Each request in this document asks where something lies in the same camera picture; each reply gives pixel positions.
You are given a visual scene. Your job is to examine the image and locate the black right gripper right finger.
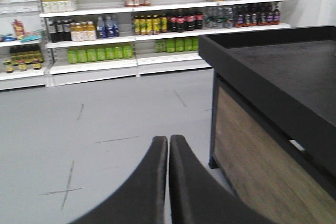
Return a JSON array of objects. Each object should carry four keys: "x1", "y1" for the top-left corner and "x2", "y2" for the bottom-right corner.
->
[{"x1": 169, "y1": 135, "x2": 271, "y2": 223}]

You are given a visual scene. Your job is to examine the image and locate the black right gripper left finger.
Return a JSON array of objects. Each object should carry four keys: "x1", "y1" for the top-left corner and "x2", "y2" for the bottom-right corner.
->
[{"x1": 73, "y1": 136, "x2": 168, "y2": 223}]

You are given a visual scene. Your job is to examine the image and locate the white store shelving unit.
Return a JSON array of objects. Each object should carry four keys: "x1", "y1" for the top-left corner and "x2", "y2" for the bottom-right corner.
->
[{"x1": 1, "y1": 0, "x2": 293, "y2": 90}]

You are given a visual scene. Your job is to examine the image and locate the black wooden produce stand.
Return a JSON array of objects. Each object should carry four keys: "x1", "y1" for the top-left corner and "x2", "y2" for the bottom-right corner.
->
[{"x1": 199, "y1": 26, "x2": 335, "y2": 223}]

